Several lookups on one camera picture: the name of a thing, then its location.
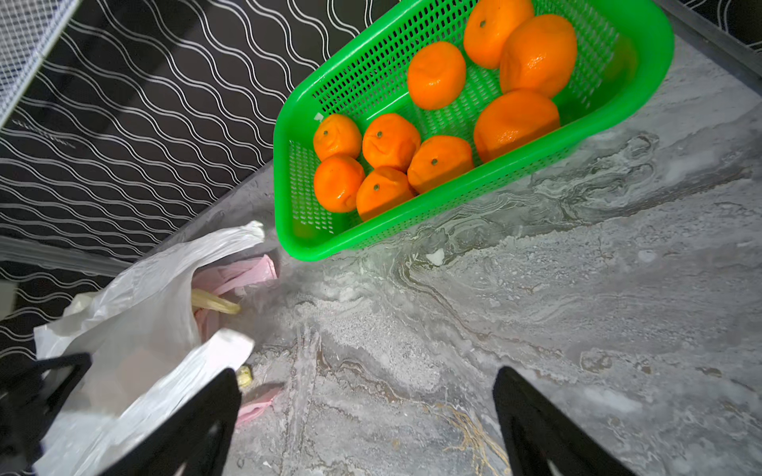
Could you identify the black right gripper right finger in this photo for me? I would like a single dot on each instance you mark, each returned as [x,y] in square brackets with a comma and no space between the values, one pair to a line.
[539,438]

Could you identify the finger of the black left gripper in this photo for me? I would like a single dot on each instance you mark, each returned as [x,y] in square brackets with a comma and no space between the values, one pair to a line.
[31,399]

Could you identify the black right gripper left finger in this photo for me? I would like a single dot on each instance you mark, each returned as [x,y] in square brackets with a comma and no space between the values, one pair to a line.
[195,440]

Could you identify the white plastic bag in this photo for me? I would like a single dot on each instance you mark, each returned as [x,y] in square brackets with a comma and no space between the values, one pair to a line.
[147,356]

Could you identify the orange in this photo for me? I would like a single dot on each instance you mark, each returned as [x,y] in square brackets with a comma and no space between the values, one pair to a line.
[539,55]
[490,24]
[512,121]
[337,182]
[439,160]
[391,141]
[384,189]
[436,76]
[337,135]

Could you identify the pink plastic bag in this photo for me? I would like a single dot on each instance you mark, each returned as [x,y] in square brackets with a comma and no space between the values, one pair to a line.
[233,278]

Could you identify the green plastic basket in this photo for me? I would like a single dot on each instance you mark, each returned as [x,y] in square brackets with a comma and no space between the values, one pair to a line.
[625,51]

